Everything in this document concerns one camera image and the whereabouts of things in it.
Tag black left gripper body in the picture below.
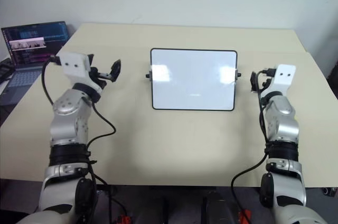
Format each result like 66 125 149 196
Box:
89 67 114 90

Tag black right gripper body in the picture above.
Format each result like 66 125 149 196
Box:
257 74 272 95

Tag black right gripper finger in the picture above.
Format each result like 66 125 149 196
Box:
250 71 259 95

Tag black framed small whiteboard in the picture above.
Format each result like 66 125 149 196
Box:
145 48 241 111

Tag grey open laptop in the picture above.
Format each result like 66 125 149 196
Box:
0 21 70 106

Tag black bulky object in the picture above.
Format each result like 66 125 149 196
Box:
327 59 338 80

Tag black caster wheels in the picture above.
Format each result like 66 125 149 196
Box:
320 186 338 197

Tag large dark rounded shape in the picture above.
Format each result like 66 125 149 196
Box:
202 191 236 224

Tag red plastic part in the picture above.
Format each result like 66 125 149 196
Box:
237 209 251 224
117 214 133 224

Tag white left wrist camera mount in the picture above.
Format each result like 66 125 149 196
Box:
56 51 106 95

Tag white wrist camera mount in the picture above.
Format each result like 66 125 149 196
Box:
264 64 297 97
56 51 106 95

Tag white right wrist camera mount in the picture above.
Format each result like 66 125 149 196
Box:
264 64 297 97

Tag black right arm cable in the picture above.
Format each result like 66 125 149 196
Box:
230 68 277 224

